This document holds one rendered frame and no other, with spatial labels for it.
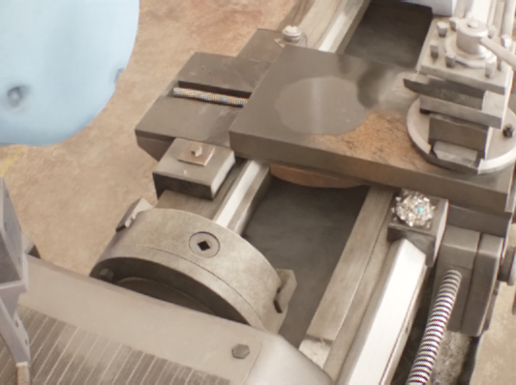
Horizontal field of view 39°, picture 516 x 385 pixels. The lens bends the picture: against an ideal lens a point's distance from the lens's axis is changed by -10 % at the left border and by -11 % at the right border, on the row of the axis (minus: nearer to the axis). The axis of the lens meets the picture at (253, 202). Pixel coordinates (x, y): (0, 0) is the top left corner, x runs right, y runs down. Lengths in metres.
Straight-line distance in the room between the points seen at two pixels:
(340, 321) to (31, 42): 1.10
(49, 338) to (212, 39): 2.89
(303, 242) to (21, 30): 1.36
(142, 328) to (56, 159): 2.37
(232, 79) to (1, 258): 1.32
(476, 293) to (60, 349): 1.04
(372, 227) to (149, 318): 0.81
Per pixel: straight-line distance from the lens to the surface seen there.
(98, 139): 3.09
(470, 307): 1.62
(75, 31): 0.30
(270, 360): 0.69
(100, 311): 0.74
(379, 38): 2.18
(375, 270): 1.40
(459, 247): 1.50
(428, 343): 1.43
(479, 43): 1.37
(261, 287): 0.97
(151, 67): 3.42
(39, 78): 0.29
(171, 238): 0.95
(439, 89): 1.38
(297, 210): 1.66
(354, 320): 1.33
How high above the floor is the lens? 1.90
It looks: 45 degrees down
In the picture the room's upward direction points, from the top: 6 degrees counter-clockwise
